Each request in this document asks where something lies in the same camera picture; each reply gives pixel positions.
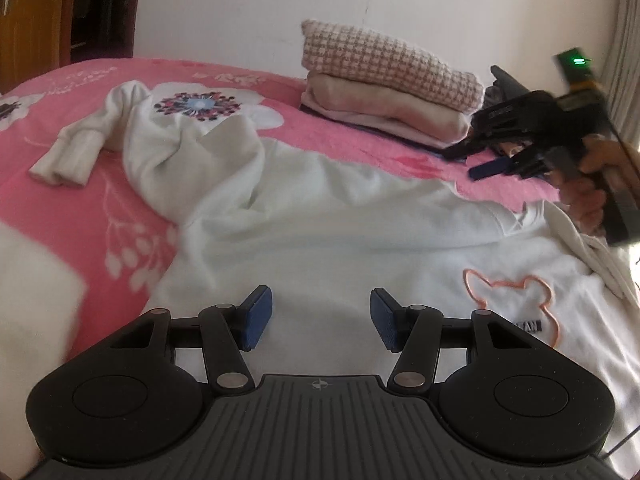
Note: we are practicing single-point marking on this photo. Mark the light pink folded garment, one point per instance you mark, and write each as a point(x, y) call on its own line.
point(350, 119)

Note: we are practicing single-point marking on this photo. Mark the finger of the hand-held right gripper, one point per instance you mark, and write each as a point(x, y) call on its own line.
point(465, 150)
point(487, 170)

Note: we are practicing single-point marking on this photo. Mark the pink checked folded sweater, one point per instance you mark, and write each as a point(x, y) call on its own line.
point(380, 60)

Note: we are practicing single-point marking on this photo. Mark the white sweatshirt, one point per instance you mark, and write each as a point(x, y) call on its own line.
point(350, 220)

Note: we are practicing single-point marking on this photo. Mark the orange wooden door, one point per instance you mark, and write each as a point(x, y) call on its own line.
point(35, 30)

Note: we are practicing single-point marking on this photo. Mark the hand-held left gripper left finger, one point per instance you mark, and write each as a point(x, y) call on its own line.
point(257, 317)

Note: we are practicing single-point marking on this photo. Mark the pink floral blanket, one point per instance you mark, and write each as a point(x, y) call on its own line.
point(60, 220)

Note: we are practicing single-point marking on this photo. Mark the beige folded garment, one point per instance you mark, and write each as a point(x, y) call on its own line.
point(390, 110)

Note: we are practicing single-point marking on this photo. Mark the person's right hand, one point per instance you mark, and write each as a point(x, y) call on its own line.
point(587, 205)

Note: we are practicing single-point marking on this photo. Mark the beige curtain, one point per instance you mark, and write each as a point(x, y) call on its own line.
point(625, 35)

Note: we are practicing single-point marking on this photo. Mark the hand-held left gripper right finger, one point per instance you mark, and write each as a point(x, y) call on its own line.
point(385, 320)

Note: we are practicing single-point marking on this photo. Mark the stack of dark folded clothes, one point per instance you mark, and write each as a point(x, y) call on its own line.
point(502, 82)

